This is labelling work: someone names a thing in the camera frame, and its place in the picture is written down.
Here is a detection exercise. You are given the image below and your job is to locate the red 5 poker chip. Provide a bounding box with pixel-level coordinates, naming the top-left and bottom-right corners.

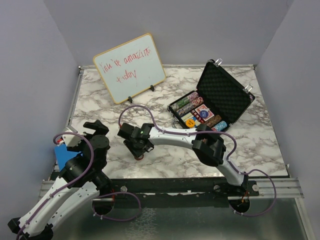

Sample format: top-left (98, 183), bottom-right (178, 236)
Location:
top-left (134, 155), bottom-right (144, 161)

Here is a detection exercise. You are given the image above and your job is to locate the yellow big blind button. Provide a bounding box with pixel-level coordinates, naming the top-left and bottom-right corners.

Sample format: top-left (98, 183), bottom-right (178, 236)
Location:
top-left (185, 118), bottom-right (196, 128)

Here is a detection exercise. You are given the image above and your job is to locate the blue small blind button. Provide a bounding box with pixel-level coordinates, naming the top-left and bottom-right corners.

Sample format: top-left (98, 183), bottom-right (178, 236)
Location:
top-left (199, 110), bottom-right (209, 119)

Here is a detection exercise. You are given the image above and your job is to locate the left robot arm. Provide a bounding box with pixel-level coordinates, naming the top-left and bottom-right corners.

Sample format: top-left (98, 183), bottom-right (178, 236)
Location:
top-left (8, 120), bottom-right (113, 240)

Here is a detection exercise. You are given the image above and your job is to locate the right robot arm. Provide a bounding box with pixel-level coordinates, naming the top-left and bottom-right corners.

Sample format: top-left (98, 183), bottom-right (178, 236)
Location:
top-left (117, 123), bottom-right (248, 196)

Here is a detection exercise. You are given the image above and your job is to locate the blue plastic box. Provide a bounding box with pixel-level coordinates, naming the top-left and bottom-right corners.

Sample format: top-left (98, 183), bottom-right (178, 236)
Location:
top-left (54, 143), bottom-right (83, 171)

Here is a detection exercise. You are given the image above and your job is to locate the blue playing card deck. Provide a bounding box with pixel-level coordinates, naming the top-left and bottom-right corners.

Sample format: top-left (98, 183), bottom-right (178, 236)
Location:
top-left (181, 112), bottom-right (201, 128)

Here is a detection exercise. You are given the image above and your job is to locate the black poker chip case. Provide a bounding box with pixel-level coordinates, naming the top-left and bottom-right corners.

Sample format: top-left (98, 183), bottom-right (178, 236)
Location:
top-left (167, 59), bottom-right (255, 132)

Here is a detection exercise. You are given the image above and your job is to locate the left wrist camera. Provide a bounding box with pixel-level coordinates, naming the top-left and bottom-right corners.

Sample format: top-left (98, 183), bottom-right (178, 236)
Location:
top-left (56, 126), bottom-right (81, 147)

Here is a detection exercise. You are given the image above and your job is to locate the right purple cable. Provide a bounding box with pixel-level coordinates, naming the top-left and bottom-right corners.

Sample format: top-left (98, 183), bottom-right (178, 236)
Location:
top-left (118, 104), bottom-right (277, 217)

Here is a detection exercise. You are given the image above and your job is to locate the white whiteboard yellow frame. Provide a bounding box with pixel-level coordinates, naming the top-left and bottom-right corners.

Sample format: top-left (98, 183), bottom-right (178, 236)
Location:
top-left (93, 33), bottom-right (166, 104)

